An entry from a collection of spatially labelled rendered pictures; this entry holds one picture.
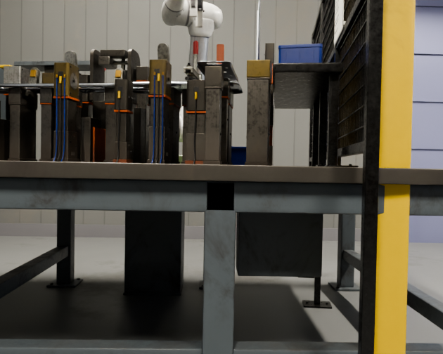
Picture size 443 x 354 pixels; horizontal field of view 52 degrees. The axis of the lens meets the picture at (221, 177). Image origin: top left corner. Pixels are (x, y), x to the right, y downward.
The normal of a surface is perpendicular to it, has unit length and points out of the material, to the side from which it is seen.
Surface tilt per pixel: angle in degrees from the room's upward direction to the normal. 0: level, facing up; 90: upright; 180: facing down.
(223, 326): 90
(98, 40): 90
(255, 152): 90
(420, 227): 90
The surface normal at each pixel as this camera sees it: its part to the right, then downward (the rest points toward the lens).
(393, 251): -0.12, 0.02
